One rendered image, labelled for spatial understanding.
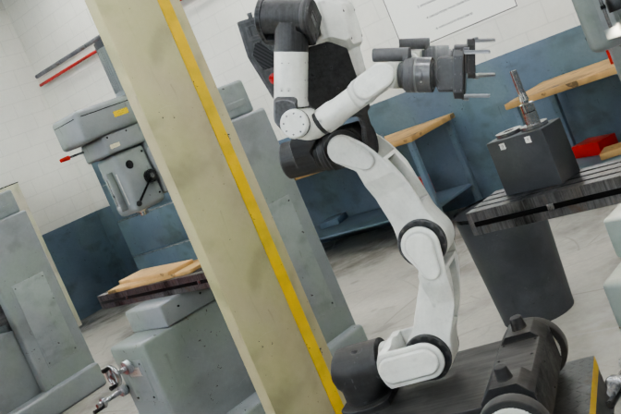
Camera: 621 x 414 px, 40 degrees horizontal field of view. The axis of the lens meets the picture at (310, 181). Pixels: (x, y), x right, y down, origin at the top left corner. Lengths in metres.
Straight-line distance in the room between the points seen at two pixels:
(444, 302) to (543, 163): 0.58
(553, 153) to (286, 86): 0.95
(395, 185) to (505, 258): 2.05
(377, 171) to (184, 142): 1.23
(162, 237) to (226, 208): 6.44
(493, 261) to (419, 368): 1.95
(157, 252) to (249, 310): 6.65
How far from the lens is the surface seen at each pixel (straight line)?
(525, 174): 2.85
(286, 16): 2.24
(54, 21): 11.41
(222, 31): 9.31
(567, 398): 2.73
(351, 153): 2.42
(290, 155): 2.52
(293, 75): 2.23
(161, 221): 9.85
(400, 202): 2.45
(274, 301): 3.61
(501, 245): 4.40
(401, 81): 2.16
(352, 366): 2.66
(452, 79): 2.14
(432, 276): 2.45
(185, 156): 3.45
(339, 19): 2.37
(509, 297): 4.52
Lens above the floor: 1.52
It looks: 5 degrees down
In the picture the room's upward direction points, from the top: 23 degrees counter-clockwise
